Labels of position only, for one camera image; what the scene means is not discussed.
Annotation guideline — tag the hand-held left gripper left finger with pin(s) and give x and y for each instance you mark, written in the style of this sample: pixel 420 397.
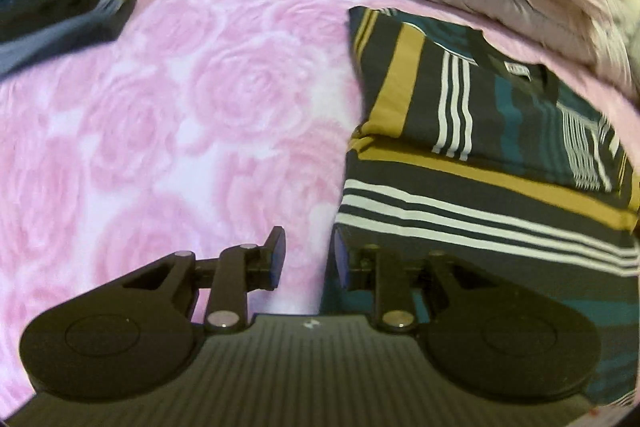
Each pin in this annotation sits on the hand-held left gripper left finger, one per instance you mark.
pixel 277 257

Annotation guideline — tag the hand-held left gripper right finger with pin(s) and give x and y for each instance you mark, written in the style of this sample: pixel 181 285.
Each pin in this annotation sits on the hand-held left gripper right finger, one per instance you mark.
pixel 342 257

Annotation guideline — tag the striped dark shirt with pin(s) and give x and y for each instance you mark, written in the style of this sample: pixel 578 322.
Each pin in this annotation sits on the striped dark shirt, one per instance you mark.
pixel 450 107

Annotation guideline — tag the pink rose blanket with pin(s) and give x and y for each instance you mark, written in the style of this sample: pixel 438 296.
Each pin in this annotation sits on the pink rose blanket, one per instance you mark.
pixel 175 107

